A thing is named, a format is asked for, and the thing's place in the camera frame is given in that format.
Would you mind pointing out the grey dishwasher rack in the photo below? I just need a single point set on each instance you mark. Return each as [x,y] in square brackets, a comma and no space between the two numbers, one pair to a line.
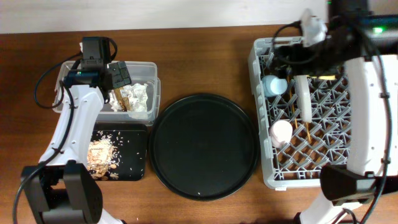
[311,149]

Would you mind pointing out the wooden chopstick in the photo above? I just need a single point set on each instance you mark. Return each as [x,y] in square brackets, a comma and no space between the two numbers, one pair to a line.
[308,132]
[292,106]

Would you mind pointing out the grey plate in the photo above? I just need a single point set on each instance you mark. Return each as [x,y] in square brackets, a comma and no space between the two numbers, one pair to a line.
[303,98]

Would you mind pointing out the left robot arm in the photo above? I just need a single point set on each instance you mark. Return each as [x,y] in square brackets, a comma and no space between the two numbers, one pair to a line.
[59,189]

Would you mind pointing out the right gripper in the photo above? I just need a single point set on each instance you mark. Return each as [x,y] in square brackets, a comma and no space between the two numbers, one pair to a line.
[291,52]

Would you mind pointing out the black rectangular tray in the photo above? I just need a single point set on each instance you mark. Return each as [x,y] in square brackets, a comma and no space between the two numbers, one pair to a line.
[133,147]

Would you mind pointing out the yellow bowl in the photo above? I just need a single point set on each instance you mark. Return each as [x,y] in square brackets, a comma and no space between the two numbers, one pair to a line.
[327,78]

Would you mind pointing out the gold snack wrapper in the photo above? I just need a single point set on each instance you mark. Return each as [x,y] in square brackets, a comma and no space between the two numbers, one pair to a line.
[122,96]

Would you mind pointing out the white napkin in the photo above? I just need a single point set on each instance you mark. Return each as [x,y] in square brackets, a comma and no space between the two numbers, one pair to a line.
[138,98]

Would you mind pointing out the clear plastic bin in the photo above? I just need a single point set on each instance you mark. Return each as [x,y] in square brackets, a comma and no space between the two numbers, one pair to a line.
[142,73]

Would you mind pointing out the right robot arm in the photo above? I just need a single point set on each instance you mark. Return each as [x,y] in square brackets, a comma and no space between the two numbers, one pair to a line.
[365,44]

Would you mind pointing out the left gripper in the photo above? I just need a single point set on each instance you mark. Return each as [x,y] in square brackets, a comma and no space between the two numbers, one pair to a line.
[120,73]

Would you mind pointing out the blue cup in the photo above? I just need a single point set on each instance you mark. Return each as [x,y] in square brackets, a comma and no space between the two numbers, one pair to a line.
[273,85]

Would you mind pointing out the round black serving tray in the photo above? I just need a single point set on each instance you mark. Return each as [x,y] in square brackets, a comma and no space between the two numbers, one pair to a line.
[204,147]

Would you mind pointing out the pink cup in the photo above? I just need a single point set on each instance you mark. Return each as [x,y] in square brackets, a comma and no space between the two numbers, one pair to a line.
[281,133]

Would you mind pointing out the food scraps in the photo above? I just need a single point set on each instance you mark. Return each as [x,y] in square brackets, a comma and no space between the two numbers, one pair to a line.
[103,156]

